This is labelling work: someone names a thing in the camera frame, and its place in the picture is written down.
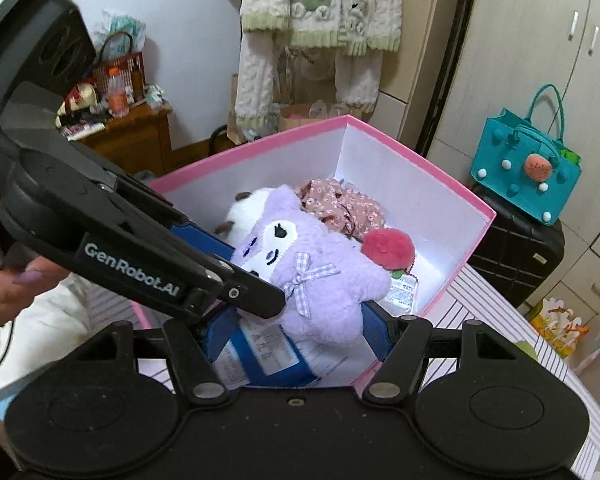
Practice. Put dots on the black suitcase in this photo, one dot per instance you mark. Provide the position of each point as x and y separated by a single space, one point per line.
520 255

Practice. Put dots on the orange drink bottle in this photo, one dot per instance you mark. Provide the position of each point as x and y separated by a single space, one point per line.
117 92

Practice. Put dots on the wooden nightstand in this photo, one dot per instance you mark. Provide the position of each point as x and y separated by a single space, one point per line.
130 135

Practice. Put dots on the red pompom plush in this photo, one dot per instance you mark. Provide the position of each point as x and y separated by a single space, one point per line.
387 250

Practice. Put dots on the flower print gift bag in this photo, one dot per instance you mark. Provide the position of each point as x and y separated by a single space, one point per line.
557 325

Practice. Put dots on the purple plush toy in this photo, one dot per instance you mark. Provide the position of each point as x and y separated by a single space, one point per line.
325 280

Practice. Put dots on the black clothes rack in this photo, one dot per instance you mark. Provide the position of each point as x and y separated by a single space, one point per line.
455 50

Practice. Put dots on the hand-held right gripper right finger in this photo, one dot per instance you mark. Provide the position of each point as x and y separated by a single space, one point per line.
377 332

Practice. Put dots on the white plush cat toy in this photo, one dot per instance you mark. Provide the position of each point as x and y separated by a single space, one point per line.
250 210

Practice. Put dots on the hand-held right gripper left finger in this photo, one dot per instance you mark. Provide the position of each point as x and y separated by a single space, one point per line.
220 335

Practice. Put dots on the green print tissue pack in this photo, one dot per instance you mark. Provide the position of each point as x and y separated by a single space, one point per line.
122 30

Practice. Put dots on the white paper sheet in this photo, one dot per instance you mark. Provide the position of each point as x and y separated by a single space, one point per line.
340 365

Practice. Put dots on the floral pink cloth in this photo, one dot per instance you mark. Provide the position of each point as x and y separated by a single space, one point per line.
345 207

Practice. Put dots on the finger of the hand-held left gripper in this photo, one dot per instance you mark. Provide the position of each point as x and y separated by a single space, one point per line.
200 240
145 265

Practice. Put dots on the red woven basket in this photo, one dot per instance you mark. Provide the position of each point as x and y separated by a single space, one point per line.
130 67

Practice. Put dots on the pink cardboard box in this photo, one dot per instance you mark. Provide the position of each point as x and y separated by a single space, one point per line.
405 180

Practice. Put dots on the person's clothing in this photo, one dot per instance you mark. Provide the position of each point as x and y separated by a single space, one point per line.
45 330

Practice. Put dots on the person's left hand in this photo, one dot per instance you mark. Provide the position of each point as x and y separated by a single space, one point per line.
5 295

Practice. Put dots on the beige wardrobe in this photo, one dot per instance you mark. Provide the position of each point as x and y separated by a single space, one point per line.
570 85

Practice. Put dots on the blue wipes packet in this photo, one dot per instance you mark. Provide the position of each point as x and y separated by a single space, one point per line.
265 355

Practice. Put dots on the teal tote bag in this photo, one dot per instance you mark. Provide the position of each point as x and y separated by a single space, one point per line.
525 175

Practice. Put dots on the fluffy white robe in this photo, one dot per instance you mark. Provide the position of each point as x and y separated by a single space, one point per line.
320 10

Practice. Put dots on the striped tablecloth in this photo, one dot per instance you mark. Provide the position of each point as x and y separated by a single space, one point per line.
545 385

